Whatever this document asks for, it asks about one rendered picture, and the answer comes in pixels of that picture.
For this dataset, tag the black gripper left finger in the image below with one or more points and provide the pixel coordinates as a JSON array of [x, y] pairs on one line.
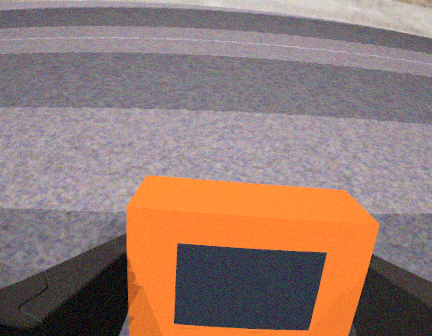
[[83, 296]]

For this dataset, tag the orange block with dark blue square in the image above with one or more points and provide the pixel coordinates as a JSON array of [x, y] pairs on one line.
[[208, 258]]

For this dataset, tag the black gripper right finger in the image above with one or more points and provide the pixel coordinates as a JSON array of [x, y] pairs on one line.
[[394, 302]]

